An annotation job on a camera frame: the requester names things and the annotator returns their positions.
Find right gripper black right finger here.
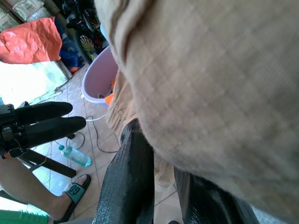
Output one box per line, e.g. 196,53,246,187
174,167,260,224

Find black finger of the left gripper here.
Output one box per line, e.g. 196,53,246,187
15,101,73,123
22,116,87,150

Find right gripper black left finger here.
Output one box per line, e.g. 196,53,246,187
93,118,155,224

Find beige shorts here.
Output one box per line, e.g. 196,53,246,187
93,0,299,224

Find clear plastic water bottle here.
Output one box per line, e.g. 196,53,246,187
58,144,93,168

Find dark wooden furniture leg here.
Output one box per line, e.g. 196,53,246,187
16,148,78,178

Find person's bare leg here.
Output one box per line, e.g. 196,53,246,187
0,154,88,222

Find black teal slide sandal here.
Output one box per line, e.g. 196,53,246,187
53,174,92,224

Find orange garment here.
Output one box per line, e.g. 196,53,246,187
104,78,117,106

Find purple plastic basin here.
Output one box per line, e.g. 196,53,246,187
81,45,120,110

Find blue bag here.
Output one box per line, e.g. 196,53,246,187
54,18,85,73

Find orange crinkled plastic sheet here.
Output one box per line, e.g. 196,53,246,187
0,16,63,65

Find black kids bicycle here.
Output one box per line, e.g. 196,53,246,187
66,0,110,62

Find printed cardboard box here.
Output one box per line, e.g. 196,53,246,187
13,0,45,21
0,13,18,32

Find thin white floor cable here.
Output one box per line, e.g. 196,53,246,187
81,93,108,122

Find thin black floor cable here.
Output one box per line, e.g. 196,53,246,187
66,116,122,154

